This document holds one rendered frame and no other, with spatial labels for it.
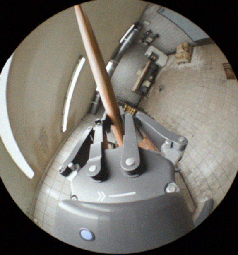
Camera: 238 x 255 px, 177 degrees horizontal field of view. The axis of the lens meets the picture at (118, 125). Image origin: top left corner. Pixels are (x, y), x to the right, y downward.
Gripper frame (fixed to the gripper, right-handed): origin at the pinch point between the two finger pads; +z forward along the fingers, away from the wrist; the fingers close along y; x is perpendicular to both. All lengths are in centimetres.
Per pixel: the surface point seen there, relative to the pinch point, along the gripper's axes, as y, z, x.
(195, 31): 356, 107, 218
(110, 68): 15, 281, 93
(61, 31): -21, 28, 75
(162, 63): 320, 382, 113
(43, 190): -121, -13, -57
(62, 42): -26, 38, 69
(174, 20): 300, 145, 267
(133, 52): 203, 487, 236
